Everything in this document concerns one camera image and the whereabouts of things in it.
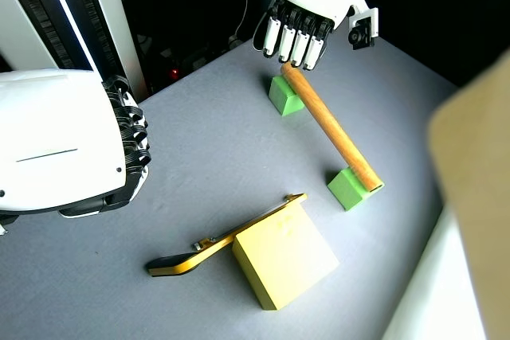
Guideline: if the brown wooden dowel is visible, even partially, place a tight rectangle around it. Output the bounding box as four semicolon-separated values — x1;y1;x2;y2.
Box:
280;62;386;192

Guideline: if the yellow frame hacksaw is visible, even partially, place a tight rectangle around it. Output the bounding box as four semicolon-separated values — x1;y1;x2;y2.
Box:
145;192;308;278

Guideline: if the green trapezoid block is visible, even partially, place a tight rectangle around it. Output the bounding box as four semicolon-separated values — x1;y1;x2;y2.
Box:
268;75;307;117
326;167;382;212

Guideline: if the grey table cloth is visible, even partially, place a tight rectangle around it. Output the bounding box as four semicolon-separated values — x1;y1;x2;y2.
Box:
0;35;459;340

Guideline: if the white black robot column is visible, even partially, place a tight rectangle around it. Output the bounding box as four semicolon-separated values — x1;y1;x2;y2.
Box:
0;0;151;98

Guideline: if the tan board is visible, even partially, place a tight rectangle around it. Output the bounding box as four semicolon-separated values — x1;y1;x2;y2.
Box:
428;48;510;340

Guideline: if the yellow wooden cube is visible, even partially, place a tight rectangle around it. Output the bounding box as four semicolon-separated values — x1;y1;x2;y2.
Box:
231;202;340;311

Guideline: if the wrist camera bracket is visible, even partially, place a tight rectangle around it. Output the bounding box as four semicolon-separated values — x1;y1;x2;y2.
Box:
347;7;379;51

